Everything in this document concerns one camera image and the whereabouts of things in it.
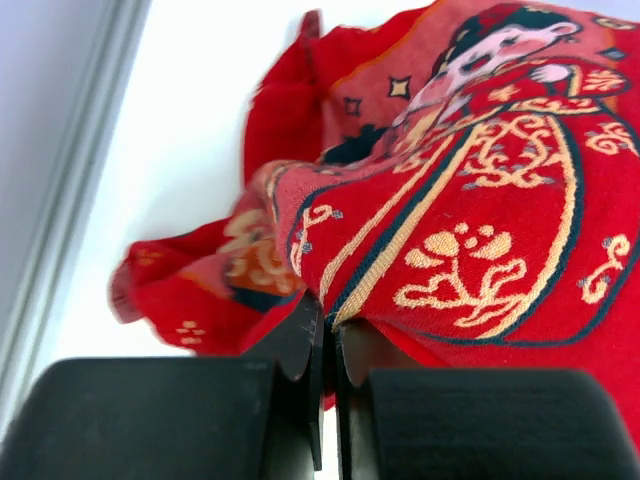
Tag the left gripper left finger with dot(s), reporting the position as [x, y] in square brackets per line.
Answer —
[256, 416]

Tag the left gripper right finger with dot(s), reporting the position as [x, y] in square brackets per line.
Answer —
[399, 419]

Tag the red printed pillowcase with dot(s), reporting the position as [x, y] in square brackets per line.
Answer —
[464, 177]

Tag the left aluminium frame post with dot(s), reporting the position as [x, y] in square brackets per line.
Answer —
[78, 160]

